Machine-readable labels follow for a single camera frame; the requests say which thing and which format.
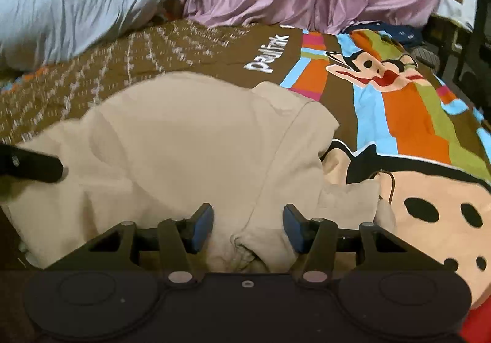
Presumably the brown colourful cartoon bedspread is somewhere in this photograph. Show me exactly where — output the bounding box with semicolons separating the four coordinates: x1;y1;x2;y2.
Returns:
0;18;491;343

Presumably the grey rolled duvet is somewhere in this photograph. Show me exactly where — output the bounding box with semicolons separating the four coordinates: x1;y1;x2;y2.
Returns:
1;0;170;72

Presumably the wooden side table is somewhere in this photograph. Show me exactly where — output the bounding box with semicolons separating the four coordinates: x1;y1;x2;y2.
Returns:
422;15;471;79

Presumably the beige Champion hooded jacket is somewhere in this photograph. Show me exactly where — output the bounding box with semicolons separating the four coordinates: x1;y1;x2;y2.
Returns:
1;72;396;272

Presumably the black mesh office chair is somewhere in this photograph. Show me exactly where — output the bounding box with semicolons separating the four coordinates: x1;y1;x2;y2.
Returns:
453;0;490;122

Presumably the dark navy clothing pile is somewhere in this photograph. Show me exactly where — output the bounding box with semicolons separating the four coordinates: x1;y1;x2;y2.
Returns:
342;21;423;48

